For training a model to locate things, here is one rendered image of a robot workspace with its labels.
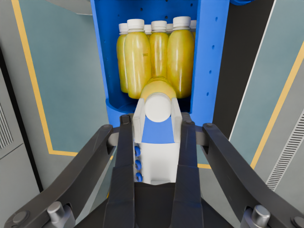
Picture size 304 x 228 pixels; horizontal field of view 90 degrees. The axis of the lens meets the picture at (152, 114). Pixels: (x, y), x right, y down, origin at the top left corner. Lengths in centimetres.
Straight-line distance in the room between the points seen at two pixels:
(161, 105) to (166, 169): 59
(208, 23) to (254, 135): 181
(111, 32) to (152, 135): 30
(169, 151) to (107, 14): 55
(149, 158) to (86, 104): 119
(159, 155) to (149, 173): 12
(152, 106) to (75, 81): 156
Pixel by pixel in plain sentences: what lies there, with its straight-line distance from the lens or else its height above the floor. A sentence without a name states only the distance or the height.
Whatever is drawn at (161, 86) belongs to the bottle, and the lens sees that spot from 24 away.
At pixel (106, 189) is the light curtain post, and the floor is 87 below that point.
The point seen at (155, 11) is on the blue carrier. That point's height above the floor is 96.
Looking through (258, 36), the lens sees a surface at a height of 15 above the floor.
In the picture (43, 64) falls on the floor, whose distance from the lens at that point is 188.
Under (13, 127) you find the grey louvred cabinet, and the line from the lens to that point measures 216.
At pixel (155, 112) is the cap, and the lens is 22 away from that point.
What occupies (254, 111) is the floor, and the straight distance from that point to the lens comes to 189.
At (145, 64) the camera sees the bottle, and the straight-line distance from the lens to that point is 38.
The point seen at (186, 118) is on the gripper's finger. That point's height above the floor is 134.
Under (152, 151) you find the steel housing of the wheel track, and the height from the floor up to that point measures 93.
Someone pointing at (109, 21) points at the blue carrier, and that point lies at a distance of 47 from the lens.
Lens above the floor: 149
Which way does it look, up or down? 66 degrees down
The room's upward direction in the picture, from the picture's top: 173 degrees counter-clockwise
